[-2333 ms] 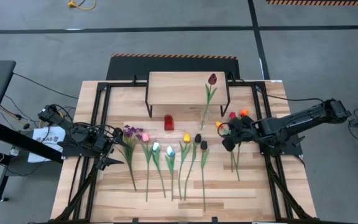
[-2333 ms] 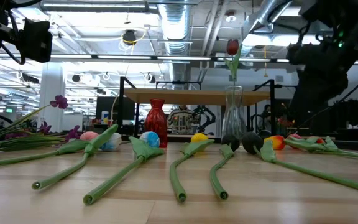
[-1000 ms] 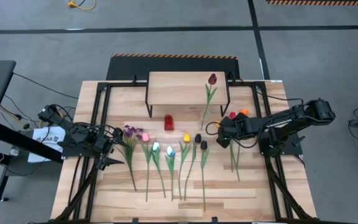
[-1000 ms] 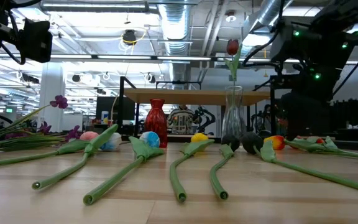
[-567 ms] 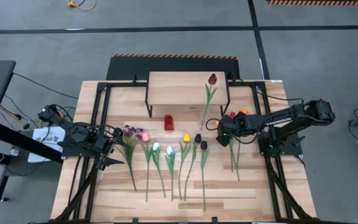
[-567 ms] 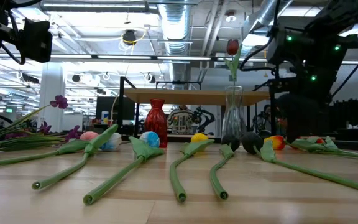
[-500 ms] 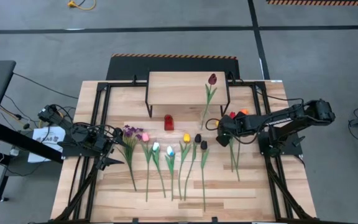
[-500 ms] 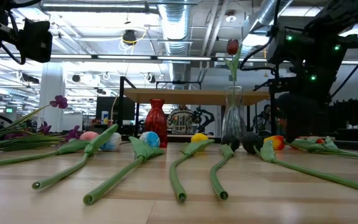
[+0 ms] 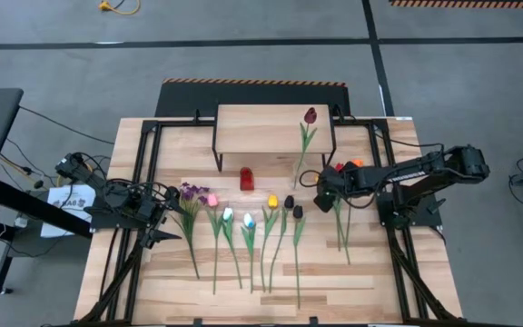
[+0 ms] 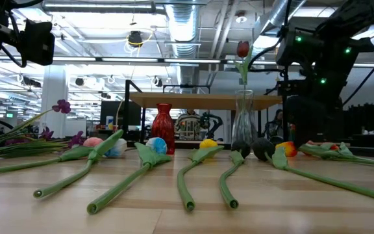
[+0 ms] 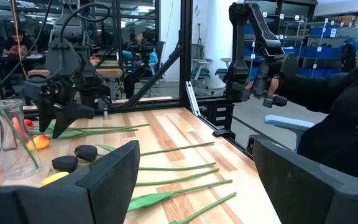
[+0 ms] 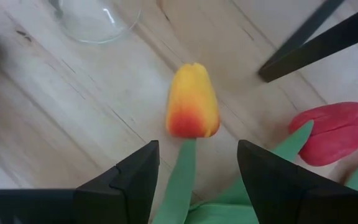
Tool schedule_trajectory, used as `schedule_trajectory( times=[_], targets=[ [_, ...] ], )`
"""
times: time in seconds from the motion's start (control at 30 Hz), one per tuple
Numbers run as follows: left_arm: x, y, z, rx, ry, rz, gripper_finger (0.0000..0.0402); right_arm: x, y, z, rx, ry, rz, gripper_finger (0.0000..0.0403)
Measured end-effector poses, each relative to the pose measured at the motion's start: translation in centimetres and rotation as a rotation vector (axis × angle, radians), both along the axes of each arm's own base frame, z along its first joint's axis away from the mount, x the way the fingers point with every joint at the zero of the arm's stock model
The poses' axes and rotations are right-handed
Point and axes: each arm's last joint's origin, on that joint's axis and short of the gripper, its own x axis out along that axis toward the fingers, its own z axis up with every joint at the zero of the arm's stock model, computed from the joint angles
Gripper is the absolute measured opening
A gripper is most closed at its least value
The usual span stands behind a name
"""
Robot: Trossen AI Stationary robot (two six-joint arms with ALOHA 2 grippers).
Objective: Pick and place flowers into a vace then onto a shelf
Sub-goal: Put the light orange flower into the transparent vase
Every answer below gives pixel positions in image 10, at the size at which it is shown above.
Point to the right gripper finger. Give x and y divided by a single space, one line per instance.
305 123
335 125

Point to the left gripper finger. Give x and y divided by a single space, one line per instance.
39 42

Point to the orange artificial tulip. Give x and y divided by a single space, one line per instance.
323 148

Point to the yellow-orange artificial tulip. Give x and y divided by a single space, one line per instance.
287 149

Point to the purple artificial flower bunch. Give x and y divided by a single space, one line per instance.
63 106

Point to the red artificial tulip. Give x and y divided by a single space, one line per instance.
243 48

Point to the yellow artificial tulip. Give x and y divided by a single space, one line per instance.
208 143

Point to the pink artificial tulip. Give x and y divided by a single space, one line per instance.
93 142

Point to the white artificial tulip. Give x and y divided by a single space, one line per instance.
63 183

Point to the white and blue tulip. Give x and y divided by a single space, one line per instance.
119 188

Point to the black background robot arm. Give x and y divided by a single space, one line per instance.
212 125

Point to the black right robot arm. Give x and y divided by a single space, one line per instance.
336 39

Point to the wooden shelf with black legs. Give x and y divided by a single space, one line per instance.
200 100

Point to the person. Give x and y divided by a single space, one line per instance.
189 125
275 125

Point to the black background cabinet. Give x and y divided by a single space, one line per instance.
369 120

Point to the clear glass vase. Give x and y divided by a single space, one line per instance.
250 130

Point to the white square column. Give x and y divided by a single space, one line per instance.
54 97

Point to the green exit sign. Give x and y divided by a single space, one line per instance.
9 115

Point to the black ceiling device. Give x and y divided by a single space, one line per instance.
135 38

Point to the black computer monitor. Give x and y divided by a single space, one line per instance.
112 112

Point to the red glass vase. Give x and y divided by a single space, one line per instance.
163 126

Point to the black metal table frame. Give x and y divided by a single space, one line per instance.
369 152

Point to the silver ventilation duct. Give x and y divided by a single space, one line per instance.
271 16
182 26

